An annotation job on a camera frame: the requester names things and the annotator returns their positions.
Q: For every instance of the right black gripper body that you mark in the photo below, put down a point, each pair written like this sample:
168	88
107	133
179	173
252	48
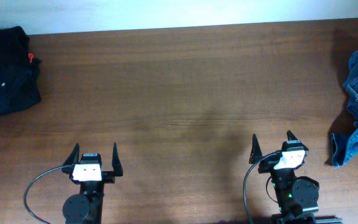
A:
268	164

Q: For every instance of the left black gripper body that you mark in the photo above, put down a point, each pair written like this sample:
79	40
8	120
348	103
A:
108	178

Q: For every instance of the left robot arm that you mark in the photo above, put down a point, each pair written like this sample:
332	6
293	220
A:
86	207

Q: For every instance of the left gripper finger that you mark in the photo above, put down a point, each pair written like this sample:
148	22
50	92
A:
116	164
73	157

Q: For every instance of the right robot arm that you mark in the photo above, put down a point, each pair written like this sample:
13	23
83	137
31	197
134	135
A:
297	197

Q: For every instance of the black folded garment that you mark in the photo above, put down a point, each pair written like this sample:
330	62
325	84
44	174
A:
19	70

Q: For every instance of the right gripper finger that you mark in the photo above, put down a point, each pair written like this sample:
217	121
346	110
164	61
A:
256	153
291	136

